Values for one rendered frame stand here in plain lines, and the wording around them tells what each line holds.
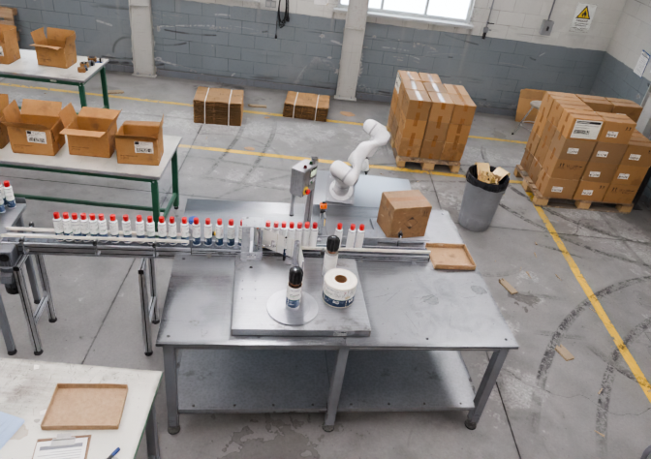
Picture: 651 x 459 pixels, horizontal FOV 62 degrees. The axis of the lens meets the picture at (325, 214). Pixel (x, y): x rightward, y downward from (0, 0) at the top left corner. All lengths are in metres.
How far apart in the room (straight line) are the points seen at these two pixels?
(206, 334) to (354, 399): 1.11
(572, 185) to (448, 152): 1.49
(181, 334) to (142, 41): 6.53
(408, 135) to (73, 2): 5.41
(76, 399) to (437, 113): 5.12
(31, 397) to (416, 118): 5.10
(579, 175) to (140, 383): 5.35
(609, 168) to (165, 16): 6.46
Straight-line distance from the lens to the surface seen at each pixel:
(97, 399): 2.98
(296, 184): 3.46
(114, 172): 4.79
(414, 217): 3.97
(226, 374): 3.76
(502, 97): 9.38
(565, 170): 6.74
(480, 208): 5.84
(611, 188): 7.14
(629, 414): 4.75
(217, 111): 7.47
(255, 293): 3.33
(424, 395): 3.85
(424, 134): 6.85
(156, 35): 9.07
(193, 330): 3.18
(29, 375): 3.17
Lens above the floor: 3.09
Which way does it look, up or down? 33 degrees down
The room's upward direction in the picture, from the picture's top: 8 degrees clockwise
